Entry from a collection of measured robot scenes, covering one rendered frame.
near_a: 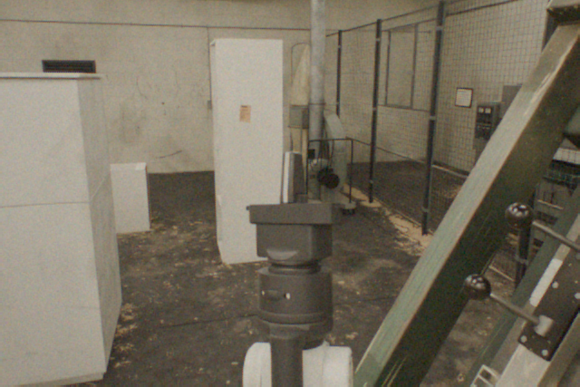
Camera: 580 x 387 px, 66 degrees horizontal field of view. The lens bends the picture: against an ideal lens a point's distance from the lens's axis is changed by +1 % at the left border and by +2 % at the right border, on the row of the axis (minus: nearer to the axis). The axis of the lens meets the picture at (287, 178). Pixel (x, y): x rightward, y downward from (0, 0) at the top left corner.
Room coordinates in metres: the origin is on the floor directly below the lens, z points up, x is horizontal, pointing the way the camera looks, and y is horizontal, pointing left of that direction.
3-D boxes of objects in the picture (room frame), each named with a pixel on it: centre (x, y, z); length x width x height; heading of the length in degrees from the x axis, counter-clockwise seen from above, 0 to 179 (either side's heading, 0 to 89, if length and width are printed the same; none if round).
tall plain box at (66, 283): (2.62, 1.43, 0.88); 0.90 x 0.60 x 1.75; 14
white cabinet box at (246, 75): (4.27, 0.40, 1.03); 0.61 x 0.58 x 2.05; 14
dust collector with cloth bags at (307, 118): (6.01, -0.37, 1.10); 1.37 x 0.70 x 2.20; 14
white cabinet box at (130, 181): (5.02, 1.93, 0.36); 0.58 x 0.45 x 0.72; 104
